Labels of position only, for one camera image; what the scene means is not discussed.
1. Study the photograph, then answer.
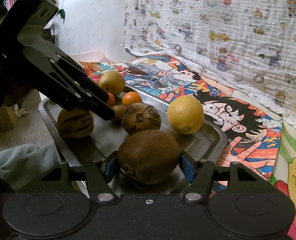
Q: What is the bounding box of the large brown kiwi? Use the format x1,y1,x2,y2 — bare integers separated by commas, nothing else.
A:
117,129,181,184

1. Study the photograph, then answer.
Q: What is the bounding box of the striped pepino melon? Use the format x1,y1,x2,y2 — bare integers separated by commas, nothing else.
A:
122,102,162,135
57,108,95,138

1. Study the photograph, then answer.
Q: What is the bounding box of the yellow lemon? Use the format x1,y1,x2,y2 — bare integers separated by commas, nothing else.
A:
167,95,204,134

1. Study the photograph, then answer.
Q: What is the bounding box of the green-yellow pear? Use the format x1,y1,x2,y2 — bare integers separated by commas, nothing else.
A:
98,70,126,95

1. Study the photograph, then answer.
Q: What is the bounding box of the small brown kiwi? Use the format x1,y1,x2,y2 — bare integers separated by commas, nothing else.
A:
111,105,126,120

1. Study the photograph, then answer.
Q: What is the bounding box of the small orange tangerine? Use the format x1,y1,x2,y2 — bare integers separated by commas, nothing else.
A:
122,92,142,107

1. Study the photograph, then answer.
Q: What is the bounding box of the anime colouring poster mat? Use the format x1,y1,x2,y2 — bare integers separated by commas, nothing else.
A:
80,55,282,180

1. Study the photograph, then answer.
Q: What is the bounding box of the metal baking tray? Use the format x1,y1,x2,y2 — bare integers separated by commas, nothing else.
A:
37,84,228,198

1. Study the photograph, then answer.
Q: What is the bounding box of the grey cloth on floor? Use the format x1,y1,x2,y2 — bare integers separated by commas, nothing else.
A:
0,142,60,191

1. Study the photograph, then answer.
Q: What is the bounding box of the cartoon print white cloth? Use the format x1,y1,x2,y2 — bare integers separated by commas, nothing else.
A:
123,0,296,129

